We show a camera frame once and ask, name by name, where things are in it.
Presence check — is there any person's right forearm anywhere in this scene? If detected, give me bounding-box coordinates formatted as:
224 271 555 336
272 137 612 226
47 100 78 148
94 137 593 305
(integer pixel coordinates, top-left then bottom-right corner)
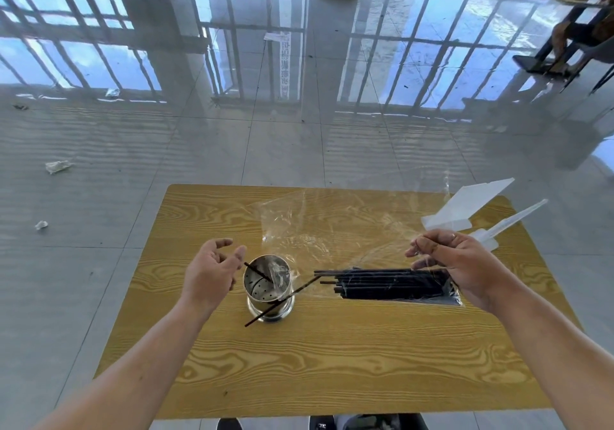
484 273 614 430

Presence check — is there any person's left hand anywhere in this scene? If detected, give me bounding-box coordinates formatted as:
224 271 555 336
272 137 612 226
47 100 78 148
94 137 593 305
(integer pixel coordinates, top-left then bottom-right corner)
180 237 248 318

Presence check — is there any narrow white plastic sign holder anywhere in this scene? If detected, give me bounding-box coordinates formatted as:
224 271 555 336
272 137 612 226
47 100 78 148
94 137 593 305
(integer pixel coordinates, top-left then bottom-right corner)
468 198 549 253

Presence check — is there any wooden table with black base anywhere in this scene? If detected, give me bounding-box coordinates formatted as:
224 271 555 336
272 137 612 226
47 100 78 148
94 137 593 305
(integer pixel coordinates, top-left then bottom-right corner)
512 0 614 76

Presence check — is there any person's right hand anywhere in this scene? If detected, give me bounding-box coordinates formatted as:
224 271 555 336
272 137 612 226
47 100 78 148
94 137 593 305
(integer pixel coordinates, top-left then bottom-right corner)
405 228 502 313

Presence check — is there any bundle of black straws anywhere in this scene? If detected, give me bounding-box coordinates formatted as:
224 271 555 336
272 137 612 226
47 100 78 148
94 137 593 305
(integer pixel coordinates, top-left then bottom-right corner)
243 261 464 328

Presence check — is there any person's left forearm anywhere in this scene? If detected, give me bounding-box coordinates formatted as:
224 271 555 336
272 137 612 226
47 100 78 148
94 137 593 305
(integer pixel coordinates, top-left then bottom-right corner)
33 295 210 430

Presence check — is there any grey chair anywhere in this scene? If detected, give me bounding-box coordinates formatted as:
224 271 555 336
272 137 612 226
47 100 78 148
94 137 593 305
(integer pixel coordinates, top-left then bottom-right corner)
590 65 614 95
558 36 614 95

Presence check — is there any wide white plastic sign holder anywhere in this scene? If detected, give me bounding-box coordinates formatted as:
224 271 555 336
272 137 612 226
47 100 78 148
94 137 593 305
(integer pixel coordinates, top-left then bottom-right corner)
421 177 516 232

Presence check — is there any black chair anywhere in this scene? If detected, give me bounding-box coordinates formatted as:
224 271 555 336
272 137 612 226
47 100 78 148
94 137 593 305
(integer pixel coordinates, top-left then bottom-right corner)
309 413 429 430

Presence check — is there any clear plastic bag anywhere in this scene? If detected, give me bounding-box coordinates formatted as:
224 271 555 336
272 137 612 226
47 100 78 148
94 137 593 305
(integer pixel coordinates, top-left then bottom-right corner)
258 170 464 308

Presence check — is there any steel cylindrical holder cup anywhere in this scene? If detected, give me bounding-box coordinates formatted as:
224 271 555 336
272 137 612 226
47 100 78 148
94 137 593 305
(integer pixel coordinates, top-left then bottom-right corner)
243 254 295 323

